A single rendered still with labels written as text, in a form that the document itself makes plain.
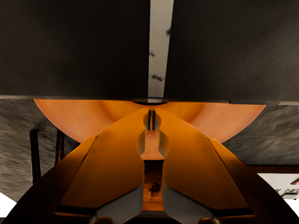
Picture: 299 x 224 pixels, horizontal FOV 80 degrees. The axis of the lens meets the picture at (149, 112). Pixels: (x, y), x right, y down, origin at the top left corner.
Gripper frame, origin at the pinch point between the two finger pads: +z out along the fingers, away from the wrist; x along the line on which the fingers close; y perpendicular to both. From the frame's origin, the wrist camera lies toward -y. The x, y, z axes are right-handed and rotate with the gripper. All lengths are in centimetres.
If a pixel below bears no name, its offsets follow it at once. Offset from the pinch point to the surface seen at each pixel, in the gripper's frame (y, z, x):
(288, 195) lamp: 39, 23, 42
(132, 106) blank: 0.9, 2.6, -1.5
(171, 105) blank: 0.8, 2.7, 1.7
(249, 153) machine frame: 20.6, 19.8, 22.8
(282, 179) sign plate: 29.7, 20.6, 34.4
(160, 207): 13.4, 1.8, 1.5
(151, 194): 13.8, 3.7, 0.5
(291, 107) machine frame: 3.4, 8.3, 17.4
